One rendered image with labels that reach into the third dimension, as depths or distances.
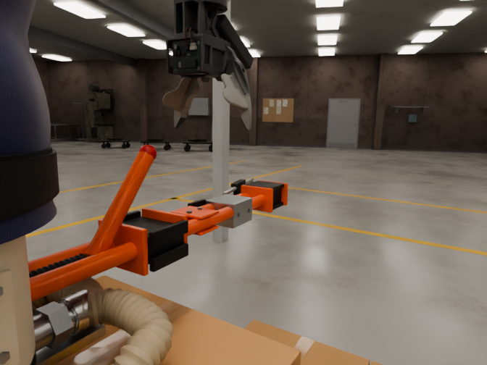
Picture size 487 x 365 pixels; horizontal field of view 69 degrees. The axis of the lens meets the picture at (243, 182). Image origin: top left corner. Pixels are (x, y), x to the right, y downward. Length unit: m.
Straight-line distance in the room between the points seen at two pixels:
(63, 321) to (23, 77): 0.25
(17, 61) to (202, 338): 0.39
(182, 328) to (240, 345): 0.09
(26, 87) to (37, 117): 0.02
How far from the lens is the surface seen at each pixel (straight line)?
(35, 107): 0.30
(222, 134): 3.41
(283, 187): 0.80
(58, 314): 0.44
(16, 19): 0.32
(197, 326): 0.55
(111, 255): 0.44
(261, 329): 1.29
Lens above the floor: 1.24
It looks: 10 degrees down
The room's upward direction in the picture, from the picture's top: 1 degrees clockwise
